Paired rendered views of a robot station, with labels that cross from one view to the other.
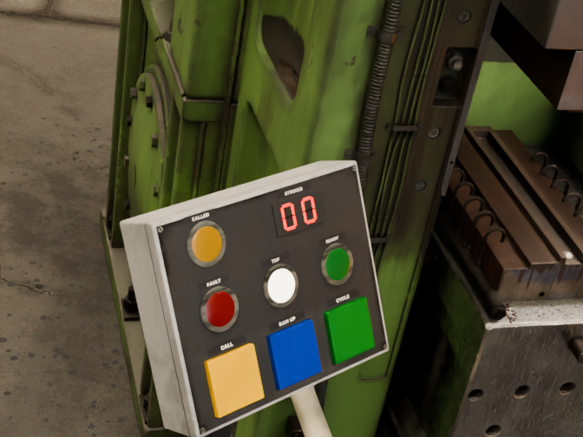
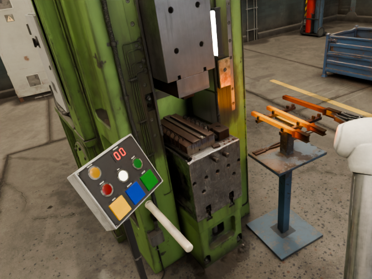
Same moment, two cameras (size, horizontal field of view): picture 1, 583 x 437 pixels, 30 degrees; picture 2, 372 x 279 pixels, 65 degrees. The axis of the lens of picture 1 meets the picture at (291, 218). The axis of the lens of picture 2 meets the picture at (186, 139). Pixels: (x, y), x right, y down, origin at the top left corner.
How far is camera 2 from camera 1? 0.19 m
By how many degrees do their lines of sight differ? 10
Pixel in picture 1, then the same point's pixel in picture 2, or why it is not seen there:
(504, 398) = (202, 181)
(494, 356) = (194, 171)
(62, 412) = (92, 244)
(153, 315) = (87, 200)
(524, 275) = (192, 146)
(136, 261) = (76, 186)
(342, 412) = (164, 206)
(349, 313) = (146, 175)
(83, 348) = (92, 225)
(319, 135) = (120, 132)
